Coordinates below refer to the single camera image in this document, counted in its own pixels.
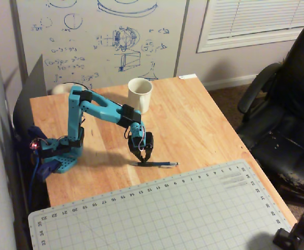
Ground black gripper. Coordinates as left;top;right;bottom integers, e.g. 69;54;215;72
127;131;155;165

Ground blue and black pen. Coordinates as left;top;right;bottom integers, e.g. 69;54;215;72
131;161;180;168

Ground cream ceramic mug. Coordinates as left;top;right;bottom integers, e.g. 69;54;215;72
127;77;153;115

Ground grey gridded cutting mat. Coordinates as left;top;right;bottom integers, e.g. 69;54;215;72
27;158;294;250

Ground dark blue table clamp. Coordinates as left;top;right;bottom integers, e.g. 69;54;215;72
27;126;48;143
35;159;62;182

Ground white tape roll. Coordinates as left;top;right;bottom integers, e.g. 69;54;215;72
52;82;73;95

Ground whiteboard with blue drawings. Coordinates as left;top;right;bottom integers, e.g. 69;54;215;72
9;0;190;91

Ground dark grey flat panel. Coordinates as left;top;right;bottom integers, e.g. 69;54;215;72
11;54;48;131

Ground black leather office chair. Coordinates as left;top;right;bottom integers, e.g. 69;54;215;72
236;12;304;209

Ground white window blinds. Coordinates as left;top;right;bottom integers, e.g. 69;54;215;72
196;0;304;54

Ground red white black servo cable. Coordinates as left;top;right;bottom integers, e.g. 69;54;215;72
138;124;146;152

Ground blue usb cable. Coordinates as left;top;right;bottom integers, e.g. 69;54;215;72
29;150;43;210

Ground black camera stand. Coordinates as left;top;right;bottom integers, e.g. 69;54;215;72
272;210;304;250

